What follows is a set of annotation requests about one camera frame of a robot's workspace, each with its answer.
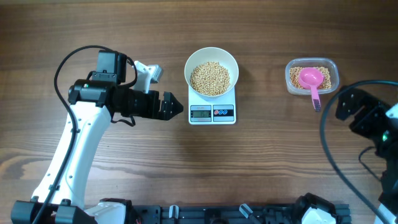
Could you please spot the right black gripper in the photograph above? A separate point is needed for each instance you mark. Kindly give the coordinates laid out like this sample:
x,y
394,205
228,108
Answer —
x,y
374,111

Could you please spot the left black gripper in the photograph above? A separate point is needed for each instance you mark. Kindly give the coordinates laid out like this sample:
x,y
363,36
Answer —
x,y
165,109

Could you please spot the pink plastic scoop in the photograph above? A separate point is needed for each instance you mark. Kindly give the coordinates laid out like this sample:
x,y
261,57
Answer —
x,y
311,78

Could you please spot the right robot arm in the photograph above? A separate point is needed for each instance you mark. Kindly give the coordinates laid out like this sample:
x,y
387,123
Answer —
x,y
386,148

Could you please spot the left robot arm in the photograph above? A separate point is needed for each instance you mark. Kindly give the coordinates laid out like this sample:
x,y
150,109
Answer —
x,y
91,104

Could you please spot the white digital kitchen scale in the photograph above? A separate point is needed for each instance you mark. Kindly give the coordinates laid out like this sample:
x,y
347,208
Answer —
x,y
211,111

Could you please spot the soybeans in bowl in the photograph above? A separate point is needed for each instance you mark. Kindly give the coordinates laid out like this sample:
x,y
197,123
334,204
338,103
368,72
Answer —
x,y
210,79

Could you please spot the white bowl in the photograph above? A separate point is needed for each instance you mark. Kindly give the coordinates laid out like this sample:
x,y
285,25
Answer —
x,y
212,54

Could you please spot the clear plastic container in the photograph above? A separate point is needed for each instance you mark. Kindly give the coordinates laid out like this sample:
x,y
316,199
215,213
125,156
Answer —
x,y
312,62

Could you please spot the soybeans in container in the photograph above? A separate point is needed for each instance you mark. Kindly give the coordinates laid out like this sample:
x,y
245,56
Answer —
x,y
294,77

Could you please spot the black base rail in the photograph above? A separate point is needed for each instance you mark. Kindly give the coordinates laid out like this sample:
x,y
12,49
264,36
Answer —
x,y
155,214

